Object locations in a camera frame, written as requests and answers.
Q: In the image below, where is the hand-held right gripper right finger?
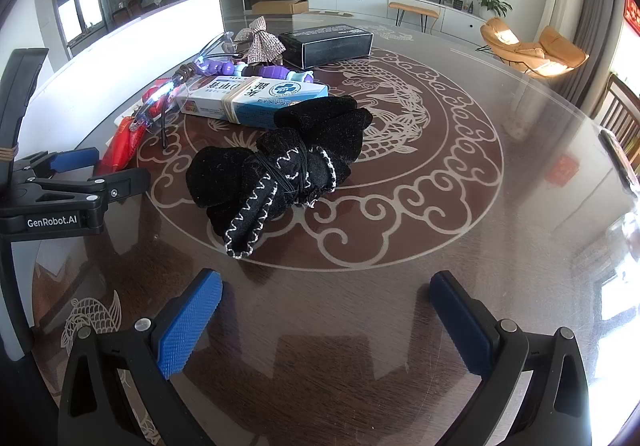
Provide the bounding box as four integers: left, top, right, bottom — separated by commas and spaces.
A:
429, 270, 593, 446

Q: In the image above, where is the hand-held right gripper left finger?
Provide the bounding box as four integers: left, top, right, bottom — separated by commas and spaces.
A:
57, 267, 224, 446

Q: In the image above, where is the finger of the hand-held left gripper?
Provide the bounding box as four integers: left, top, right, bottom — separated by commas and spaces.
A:
7, 167, 152, 214
12, 147, 101, 179

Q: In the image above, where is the red packet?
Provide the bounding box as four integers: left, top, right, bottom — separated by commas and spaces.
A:
95, 113, 151, 174

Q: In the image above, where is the black fabric bundle white stitching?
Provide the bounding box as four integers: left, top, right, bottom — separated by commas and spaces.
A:
186, 96, 375, 259

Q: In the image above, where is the patterned glass desktop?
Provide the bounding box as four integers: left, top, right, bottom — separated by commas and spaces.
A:
30, 8, 640, 446

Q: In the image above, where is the window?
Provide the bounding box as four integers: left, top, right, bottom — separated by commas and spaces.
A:
55, 0, 108, 42

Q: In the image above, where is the white partition board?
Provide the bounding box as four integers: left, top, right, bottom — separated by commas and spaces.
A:
10, 0, 226, 362

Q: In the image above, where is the blue white medicine box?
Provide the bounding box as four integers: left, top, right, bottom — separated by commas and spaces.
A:
175, 74, 330, 131

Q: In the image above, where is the purple toy figure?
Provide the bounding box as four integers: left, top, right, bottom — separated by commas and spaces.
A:
192, 53, 316, 84

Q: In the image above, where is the silver sequin bow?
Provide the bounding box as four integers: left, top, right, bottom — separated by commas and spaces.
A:
234, 16, 286, 67

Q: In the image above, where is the cardboard box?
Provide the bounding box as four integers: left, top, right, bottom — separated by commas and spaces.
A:
251, 0, 310, 16

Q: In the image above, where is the black rectangular box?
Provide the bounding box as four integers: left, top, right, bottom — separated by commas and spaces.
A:
277, 23, 374, 70

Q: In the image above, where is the wooden dining chair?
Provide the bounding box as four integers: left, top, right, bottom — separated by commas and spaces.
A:
590, 73, 640, 172

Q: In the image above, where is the orange lounge chair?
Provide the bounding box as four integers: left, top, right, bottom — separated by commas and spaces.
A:
532, 26, 590, 77
480, 17, 546, 72

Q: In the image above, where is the white television cabinet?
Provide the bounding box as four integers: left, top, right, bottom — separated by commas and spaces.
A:
291, 0, 493, 39

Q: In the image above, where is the wooden bench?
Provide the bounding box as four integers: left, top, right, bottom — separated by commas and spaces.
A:
388, 2, 441, 33

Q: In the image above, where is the large leafy potted plant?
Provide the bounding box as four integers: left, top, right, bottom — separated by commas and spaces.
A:
471, 0, 513, 19

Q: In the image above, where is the grey curtain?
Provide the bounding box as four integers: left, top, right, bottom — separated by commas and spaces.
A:
565, 0, 628, 107

